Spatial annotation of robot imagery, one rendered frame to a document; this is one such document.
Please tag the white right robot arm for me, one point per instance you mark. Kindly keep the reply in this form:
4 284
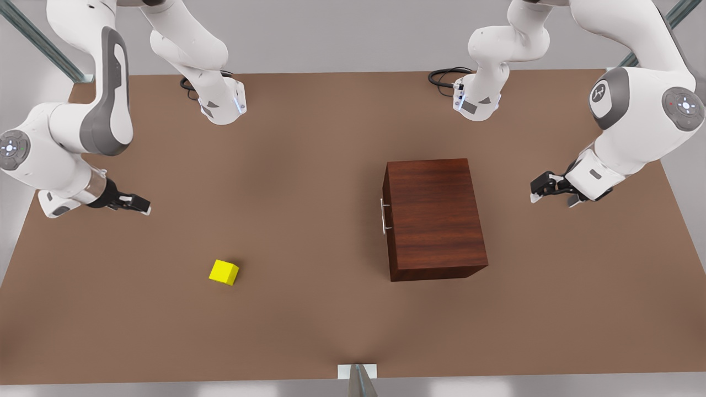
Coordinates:
105 110

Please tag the yellow cube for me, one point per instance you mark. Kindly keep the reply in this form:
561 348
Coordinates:
224 272

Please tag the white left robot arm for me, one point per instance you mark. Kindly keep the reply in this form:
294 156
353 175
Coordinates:
634 121

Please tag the silver frame post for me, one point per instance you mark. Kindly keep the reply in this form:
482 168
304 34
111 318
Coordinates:
670 16
358 380
41 41

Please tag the dark wooden drawer cabinet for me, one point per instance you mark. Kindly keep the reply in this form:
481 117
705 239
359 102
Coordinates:
433 218

